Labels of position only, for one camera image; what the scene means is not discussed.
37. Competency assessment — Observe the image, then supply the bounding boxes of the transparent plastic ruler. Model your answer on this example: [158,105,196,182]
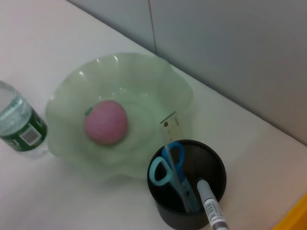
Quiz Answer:
[160,110,191,213]

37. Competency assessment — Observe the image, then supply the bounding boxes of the pink peach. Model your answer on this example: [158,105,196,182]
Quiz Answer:
[83,100,129,146]

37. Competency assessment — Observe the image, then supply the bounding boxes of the blue plastic scissors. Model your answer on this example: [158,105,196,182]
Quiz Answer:
[149,141,202,213]

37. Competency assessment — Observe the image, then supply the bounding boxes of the white grey ballpoint pen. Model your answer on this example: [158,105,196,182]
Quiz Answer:
[196,179,231,230]

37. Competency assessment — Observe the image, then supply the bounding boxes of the clear green-label water bottle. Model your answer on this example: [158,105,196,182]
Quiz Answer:
[0,80,48,159]

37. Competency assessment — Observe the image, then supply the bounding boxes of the pale green glass fruit plate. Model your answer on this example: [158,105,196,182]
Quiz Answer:
[45,52,195,185]

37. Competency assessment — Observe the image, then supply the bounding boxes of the black mesh pen holder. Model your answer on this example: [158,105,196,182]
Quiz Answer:
[146,139,227,229]

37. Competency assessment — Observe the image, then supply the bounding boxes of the yellow plastic bin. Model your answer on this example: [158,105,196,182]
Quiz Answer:
[271,193,307,230]

